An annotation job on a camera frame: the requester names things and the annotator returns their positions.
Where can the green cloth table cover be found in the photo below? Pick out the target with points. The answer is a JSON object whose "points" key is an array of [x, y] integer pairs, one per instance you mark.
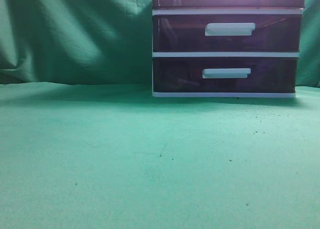
{"points": [[84, 144]]}

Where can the white plastic drawer cabinet frame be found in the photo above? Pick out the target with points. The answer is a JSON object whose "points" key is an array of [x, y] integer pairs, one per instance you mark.
{"points": [[223, 73]]}

